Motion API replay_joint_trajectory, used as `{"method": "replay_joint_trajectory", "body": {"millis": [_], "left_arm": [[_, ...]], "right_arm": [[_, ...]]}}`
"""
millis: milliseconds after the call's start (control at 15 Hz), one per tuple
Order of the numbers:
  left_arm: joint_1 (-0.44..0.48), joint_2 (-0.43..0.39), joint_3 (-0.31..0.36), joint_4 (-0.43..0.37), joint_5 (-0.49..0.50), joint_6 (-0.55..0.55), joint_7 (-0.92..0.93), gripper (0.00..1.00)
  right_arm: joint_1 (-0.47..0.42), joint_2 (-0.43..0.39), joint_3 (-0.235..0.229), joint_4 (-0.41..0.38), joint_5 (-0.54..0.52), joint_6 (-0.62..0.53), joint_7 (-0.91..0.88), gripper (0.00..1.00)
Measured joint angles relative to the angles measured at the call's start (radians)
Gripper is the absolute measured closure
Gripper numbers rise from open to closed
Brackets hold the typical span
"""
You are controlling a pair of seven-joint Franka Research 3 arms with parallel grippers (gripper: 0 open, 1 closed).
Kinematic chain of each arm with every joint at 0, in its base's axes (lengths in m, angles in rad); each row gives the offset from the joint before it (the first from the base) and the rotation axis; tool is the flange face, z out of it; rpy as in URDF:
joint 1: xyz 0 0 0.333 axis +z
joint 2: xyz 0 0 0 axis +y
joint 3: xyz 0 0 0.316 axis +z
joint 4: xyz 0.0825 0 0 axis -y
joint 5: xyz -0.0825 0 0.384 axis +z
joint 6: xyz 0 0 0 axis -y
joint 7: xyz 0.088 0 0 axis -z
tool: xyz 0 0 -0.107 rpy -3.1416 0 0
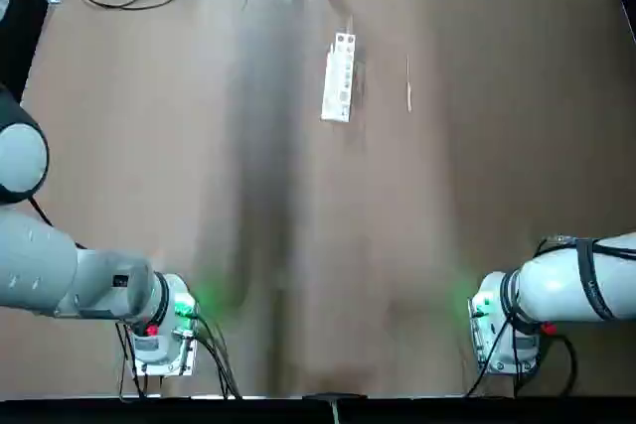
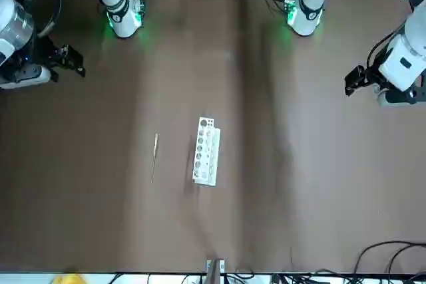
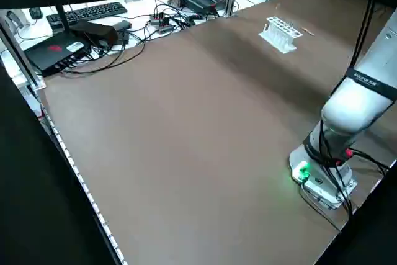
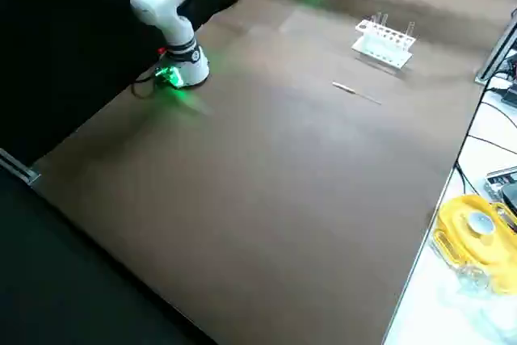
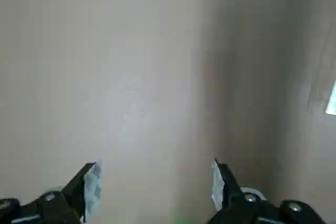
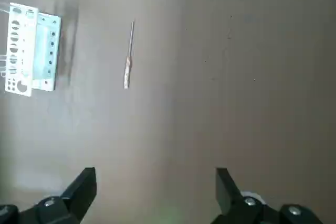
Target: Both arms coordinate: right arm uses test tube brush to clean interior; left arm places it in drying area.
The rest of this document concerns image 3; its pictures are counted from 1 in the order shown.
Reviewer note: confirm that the aluminium table edge rail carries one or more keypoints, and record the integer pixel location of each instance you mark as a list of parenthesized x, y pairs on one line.
[(90, 197)]

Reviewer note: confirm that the small grey adapter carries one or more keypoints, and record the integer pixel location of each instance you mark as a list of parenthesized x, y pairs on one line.
[(122, 24)]

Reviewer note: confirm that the black keyboard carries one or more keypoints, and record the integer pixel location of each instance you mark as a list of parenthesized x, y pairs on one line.
[(90, 12)]

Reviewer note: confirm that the black box with red logo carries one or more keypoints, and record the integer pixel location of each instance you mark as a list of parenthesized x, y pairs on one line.
[(52, 54)]

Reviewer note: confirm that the slim aluminium frame post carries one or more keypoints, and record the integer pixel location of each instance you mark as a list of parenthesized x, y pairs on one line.
[(21, 57)]

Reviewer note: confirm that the small black adapter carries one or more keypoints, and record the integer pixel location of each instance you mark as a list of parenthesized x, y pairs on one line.
[(123, 38)]

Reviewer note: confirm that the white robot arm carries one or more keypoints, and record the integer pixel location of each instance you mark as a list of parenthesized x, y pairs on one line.
[(350, 113)]

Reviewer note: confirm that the dark brown rectangular box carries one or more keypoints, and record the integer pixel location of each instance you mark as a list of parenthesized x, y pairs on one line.
[(99, 33)]

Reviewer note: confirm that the foot red plug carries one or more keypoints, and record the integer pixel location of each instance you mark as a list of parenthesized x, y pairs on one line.
[(349, 153)]

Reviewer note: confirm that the grey handheld device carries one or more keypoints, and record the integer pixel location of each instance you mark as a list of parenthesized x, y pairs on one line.
[(15, 20)]

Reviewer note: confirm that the foot green light block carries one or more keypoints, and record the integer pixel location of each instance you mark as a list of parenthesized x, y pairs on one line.
[(301, 172)]

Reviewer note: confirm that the black computer mouse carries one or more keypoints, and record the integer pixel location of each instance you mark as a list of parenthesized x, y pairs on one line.
[(35, 13)]

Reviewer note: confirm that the white test tube rack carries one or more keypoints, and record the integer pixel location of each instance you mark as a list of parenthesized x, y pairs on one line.
[(280, 41)]

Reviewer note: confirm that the usb hub with red plugs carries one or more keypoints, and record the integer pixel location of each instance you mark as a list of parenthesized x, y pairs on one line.
[(161, 23)]

